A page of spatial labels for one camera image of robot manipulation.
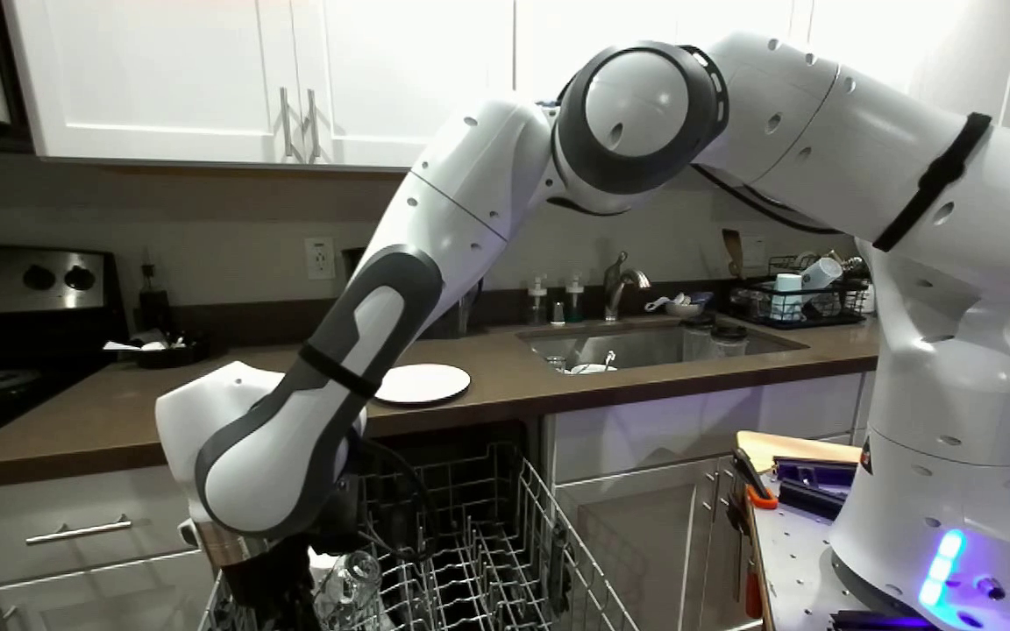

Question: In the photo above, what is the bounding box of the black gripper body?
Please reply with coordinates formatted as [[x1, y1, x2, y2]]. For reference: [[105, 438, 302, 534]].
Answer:
[[220, 543, 324, 631]]

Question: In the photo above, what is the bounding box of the white plate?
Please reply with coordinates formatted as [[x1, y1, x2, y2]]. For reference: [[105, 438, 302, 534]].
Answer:
[[371, 361, 478, 410]]

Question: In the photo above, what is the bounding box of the clear glass cup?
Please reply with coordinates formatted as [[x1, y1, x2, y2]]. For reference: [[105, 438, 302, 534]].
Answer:
[[312, 541, 384, 612]]

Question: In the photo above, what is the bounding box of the small spoon rest dish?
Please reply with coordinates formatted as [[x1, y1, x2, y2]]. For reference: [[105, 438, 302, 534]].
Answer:
[[98, 329, 201, 368]]

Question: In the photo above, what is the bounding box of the dark glass bottle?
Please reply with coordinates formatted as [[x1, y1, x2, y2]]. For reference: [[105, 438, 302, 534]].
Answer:
[[129, 258, 177, 344]]

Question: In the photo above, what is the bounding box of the black electric stove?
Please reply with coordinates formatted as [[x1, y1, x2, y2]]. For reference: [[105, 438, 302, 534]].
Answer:
[[0, 237, 129, 462]]

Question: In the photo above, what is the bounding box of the small soap bottle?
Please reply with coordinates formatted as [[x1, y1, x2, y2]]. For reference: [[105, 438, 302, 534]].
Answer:
[[526, 273, 553, 322], [560, 273, 588, 322]]

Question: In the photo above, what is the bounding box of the steel kitchen sink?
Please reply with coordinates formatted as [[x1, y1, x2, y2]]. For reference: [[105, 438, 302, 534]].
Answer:
[[514, 313, 813, 382]]

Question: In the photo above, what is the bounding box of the chrome faucet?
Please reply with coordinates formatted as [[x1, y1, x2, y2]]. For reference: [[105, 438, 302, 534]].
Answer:
[[596, 251, 656, 329]]

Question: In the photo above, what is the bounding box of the robot mounting table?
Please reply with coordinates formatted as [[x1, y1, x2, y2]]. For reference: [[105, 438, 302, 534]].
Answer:
[[730, 426, 1010, 631]]

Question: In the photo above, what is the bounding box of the white upper cabinet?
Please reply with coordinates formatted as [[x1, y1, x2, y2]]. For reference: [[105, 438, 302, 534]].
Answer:
[[4, 0, 521, 167]]

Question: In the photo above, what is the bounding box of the wooden board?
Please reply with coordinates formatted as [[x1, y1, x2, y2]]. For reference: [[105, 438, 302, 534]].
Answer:
[[730, 426, 865, 474]]

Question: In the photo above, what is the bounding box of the black clamp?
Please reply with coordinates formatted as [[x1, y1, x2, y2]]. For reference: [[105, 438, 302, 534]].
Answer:
[[768, 452, 864, 520]]

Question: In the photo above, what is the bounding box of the black dish drying rack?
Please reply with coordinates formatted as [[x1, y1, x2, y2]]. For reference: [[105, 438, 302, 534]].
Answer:
[[727, 248, 882, 332]]

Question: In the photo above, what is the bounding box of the wire dishwasher rack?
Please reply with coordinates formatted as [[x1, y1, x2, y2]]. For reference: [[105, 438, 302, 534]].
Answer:
[[192, 432, 647, 631]]

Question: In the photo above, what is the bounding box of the silver drawer handle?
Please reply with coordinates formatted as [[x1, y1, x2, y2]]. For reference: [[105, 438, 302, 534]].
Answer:
[[20, 511, 138, 552]]

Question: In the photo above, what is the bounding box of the white wall outlet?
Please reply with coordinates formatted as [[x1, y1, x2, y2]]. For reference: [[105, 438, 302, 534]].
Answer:
[[302, 235, 338, 284]]

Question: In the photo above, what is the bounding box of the silver cabinet handle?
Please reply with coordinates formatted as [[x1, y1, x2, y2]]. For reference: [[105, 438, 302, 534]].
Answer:
[[274, 84, 302, 167], [299, 84, 330, 167]]

